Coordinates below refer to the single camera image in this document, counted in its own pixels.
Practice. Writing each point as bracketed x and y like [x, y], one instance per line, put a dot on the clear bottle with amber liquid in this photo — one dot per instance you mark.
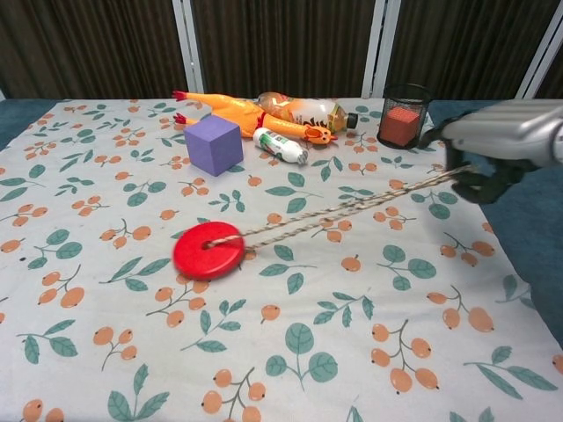
[317, 112]

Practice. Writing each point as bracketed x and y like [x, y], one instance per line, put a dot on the floral print tablecloth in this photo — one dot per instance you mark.
[308, 307]

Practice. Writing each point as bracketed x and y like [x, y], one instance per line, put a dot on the black mesh pen holder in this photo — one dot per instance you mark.
[388, 100]

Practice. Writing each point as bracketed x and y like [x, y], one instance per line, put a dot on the dark brown pleated screen panel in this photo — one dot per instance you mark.
[286, 44]
[88, 44]
[466, 44]

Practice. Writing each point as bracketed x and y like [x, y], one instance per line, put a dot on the purple foam cube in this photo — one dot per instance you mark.
[211, 145]

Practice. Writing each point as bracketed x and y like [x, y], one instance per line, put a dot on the red disc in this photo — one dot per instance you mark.
[220, 260]

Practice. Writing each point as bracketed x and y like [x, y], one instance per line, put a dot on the white metal frame post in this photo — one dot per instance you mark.
[543, 53]
[190, 44]
[379, 44]

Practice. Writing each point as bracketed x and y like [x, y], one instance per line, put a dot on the small white plastic bottle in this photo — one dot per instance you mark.
[277, 145]

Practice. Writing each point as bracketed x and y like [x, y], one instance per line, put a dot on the orange cube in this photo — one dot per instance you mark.
[398, 125]

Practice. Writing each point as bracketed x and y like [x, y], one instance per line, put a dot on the yellow rubber chicken toy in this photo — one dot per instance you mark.
[228, 105]

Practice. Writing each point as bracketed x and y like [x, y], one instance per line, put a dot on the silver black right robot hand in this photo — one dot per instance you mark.
[506, 132]

